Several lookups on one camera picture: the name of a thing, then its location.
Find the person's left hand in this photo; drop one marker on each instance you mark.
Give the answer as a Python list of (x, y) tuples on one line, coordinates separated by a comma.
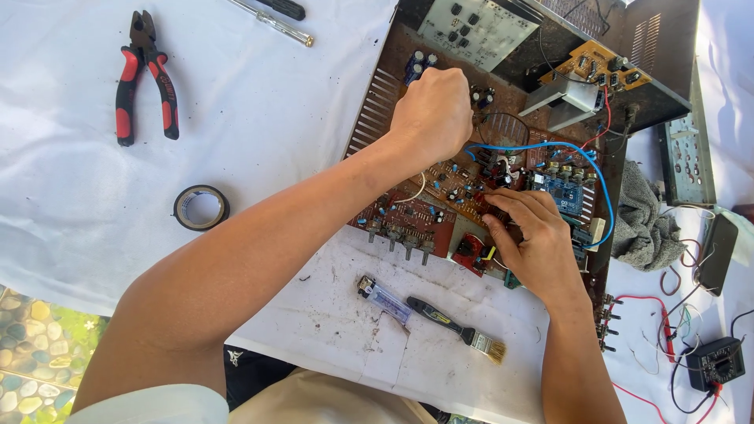
[(433, 118)]

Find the person's right hand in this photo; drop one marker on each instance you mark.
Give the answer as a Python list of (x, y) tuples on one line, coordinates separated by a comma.
[(542, 247)]

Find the person's left fingers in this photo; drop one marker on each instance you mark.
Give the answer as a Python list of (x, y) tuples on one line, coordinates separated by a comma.
[(447, 75)]

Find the brown main circuit board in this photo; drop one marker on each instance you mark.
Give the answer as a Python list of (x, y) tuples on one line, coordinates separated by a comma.
[(453, 182)]

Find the blue capacitors cluster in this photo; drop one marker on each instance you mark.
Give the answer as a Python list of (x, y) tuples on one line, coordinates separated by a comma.
[(419, 65)]

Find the pale grey circuit board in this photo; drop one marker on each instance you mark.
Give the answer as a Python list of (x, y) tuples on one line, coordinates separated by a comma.
[(477, 32)]

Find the rusty metal amplifier chassis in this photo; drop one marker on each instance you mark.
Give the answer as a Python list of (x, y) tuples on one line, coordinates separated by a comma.
[(383, 100)]

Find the grey metal transformer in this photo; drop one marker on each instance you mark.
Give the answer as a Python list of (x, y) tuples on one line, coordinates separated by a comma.
[(568, 97)]

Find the yellow circuit board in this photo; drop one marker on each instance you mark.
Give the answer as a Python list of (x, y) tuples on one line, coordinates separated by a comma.
[(580, 65)]

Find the red-brown board with knobs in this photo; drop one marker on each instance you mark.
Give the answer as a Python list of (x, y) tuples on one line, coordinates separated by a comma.
[(412, 215)]

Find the blue microcontroller board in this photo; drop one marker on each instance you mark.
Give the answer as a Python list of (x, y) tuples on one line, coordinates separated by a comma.
[(559, 191)]

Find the small red circuit board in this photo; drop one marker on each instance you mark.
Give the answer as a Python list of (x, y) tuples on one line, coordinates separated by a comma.
[(471, 250)]

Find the white table cloth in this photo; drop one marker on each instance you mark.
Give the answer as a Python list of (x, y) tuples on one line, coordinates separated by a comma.
[(265, 118)]

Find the clear blue lighter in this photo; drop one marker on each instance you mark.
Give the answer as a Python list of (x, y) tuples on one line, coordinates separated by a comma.
[(386, 300)]

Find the grey rag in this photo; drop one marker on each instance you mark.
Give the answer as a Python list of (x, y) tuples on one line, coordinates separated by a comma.
[(645, 227)]

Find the grey metal front panel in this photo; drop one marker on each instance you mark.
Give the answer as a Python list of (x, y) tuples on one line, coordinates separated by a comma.
[(686, 159)]

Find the potentiometer strip with knobs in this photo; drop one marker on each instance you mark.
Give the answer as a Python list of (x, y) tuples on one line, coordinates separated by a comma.
[(607, 324)]

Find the black electrical tape roll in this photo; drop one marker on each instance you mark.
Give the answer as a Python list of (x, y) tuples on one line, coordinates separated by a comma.
[(179, 206)]

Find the red and black pliers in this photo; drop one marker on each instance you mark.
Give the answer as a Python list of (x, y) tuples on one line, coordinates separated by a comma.
[(147, 65)]

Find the black phone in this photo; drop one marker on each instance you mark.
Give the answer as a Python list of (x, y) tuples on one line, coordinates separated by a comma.
[(718, 253)]

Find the red probe lead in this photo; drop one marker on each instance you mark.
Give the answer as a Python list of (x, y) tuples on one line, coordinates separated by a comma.
[(668, 335)]

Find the beige trousers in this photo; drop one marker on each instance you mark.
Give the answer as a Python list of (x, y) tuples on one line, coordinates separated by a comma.
[(324, 400)]

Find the black garment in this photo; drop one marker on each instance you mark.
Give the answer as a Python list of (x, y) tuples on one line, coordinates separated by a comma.
[(253, 374)]

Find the black multimeter lead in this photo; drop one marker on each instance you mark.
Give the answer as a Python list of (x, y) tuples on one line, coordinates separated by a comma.
[(674, 388)]

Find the black multimeter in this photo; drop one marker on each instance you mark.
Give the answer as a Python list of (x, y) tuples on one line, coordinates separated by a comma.
[(716, 362)]

